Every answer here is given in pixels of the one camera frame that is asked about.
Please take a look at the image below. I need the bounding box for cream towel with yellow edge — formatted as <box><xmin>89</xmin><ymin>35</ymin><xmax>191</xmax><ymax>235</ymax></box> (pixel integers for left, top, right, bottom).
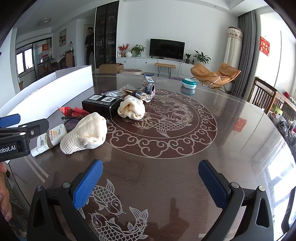
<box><xmin>117</xmin><ymin>95</ymin><xmax>146</xmax><ymax>120</ymax></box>

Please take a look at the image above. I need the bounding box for dark wooden slatted chair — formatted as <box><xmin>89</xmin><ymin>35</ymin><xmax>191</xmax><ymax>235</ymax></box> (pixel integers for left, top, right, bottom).
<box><xmin>247</xmin><ymin>77</ymin><xmax>278</xmax><ymax>109</ymax></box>

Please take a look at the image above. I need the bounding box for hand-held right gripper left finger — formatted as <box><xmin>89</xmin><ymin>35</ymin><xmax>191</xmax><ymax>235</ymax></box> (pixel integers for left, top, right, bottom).
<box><xmin>27</xmin><ymin>159</ymin><xmax>104</xmax><ymax>241</ymax></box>

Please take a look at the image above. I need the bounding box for cluttered wooden side table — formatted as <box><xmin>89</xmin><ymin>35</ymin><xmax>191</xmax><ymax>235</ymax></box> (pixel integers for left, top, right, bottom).
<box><xmin>266</xmin><ymin>89</ymin><xmax>296</xmax><ymax>139</ymax></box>

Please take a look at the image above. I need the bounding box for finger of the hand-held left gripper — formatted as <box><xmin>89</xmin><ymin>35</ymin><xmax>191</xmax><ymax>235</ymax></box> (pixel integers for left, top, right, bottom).
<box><xmin>0</xmin><ymin>119</ymin><xmax>49</xmax><ymax>139</ymax></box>
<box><xmin>0</xmin><ymin>114</ymin><xmax>21</xmax><ymax>128</ymax></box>

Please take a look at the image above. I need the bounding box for wooden bench with metal legs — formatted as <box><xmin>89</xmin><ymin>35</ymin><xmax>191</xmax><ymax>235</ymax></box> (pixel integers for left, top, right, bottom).
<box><xmin>154</xmin><ymin>62</ymin><xmax>176</xmax><ymax>77</ymax></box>

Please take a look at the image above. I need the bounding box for grey curtain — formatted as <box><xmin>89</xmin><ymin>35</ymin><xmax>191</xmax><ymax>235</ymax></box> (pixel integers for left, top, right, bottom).
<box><xmin>231</xmin><ymin>10</ymin><xmax>260</xmax><ymax>98</ymax></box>

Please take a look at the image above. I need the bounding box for teal round container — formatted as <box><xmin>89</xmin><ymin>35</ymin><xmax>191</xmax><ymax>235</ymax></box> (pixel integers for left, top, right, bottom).
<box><xmin>181</xmin><ymin>78</ymin><xmax>197</xmax><ymax>90</ymax></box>

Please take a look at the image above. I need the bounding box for white squeeze tube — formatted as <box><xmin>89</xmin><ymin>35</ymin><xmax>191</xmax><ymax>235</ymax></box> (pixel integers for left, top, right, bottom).
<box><xmin>31</xmin><ymin>123</ymin><xmax>68</xmax><ymax>157</ymax></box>

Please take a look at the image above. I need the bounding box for round tan floor cushion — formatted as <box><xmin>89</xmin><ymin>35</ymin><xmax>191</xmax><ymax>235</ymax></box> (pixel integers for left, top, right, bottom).
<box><xmin>119</xmin><ymin>69</ymin><xmax>144</xmax><ymax>75</ymax></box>

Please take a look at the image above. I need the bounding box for person's left hand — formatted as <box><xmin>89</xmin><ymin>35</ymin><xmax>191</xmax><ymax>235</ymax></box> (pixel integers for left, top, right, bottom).
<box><xmin>0</xmin><ymin>161</ymin><xmax>12</xmax><ymax>222</ymax></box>

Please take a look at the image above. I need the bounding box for grey patterned cloth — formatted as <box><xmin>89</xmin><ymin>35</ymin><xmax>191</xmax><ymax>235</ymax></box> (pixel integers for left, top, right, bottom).
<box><xmin>5</xmin><ymin>176</ymin><xmax>30</xmax><ymax>239</ymax></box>

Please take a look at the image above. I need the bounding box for framed wall picture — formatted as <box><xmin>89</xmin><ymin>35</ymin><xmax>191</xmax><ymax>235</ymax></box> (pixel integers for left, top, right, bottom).
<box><xmin>59</xmin><ymin>28</ymin><xmax>67</xmax><ymax>47</ymax></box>

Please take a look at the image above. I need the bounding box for orange lounge chair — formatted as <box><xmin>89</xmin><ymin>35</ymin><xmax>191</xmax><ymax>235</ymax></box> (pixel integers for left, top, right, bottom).
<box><xmin>190</xmin><ymin>62</ymin><xmax>241</xmax><ymax>88</ymax></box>

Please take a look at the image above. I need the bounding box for cardboard box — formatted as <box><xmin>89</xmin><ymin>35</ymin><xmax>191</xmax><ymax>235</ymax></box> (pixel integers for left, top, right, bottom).
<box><xmin>99</xmin><ymin>63</ymin><xmax>124</xmax><ymax>74</ymax></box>

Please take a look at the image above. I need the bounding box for large leafy potted plant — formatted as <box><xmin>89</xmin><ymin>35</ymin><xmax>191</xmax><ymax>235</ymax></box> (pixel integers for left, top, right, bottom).
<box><xmin>193</xmin><ymin>50</ymin><xmax>211</xmax><ymax>64</ymax></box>

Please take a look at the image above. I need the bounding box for wooden dining chair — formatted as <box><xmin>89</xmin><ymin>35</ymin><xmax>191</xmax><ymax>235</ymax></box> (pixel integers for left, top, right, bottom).
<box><xmin>65</xmin><ymin>51</ymin><xmax>75</xmax><ymax>68</ymax></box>

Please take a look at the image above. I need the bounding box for red wall hanging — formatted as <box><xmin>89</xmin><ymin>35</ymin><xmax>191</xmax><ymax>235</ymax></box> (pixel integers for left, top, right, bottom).
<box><xmin>260</xmin><ymin>36</ymin><xmax>270</xmax><ymax>56</ymax></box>

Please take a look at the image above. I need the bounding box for bushy green potted plant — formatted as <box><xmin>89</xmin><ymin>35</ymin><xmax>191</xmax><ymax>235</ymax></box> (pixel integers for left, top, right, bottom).
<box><xmin>129</xmin><ymin>44</ymin><xmax>146</xmax><ymax>57</ymax></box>

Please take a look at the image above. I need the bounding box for red crinkled packet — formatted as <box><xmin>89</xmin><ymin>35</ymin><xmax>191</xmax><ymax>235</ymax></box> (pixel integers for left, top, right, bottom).
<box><xmin>57</xmin><ymin>107</ymin><xmax>90</xmax><ymax>119</ymax></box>

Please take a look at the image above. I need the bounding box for flat screen television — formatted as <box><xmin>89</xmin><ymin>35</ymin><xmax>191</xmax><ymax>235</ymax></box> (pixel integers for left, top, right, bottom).
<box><xmin>149</xmin><ymin>39</ymin><xmax>185</xmax><ymax>60</ymax></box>

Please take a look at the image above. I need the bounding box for black printed box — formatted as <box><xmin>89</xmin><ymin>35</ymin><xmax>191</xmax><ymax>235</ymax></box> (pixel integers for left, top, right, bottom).
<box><xmin>82</xmin><ymin>94</ymin><xmax>123</xmax><ymax>119</ymax></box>

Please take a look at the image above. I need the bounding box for dark glass display cabinet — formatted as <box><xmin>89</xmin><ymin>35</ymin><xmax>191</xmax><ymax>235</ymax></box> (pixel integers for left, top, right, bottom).
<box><xmin>94</xmin><ymin>0</ymin><xmax>120</xmax><ymax>69</ymax></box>

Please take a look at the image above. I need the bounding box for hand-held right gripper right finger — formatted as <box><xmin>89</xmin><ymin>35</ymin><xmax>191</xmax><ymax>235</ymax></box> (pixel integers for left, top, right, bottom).
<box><xmin>198</xmin><ymin>159</ymin><xmax>275</xmax><ymax>241</ymax></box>

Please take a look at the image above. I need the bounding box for cotton swab packet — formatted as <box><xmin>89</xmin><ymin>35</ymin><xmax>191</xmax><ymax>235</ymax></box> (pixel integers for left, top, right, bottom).
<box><xmin>107</xmin><ymin>89</ymin><xmax>130</xmax><ymax>98</ymax></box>

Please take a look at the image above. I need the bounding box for white television cabinet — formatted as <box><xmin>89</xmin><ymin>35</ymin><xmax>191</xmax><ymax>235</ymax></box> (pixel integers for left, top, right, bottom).
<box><xmin>117</xmin><ymin>56</ymin><xmax>201</xmax><ymax>77</ymax></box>

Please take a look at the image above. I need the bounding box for red flower arrangement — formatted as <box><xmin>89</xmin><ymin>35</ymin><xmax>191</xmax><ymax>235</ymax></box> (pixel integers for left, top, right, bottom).
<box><xmin>118</xmin><ymin>43</ymin><xmax>130</xmax><ymax>57</ymax></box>

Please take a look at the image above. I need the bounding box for silver mesh bow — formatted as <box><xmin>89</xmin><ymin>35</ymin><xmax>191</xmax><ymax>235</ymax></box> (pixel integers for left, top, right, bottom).
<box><xmin>142</xmin><ymin>83</ymin><xmax>157</xmax><ymax>95</ymax></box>

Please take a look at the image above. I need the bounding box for cream mesh towel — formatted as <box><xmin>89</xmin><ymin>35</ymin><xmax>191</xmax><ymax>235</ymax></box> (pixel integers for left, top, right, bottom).
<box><xmin>60</xmin><ymin>112</ymin><xmax>108</xmax><ymax>155</ymax></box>

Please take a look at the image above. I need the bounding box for cloth covered standing air conditioner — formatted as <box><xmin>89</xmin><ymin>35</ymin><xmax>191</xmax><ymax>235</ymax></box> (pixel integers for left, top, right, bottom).
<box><xmin>224</xmin><ymin>26</ymin><xmax>244</xmax><ymax>70</ymax></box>

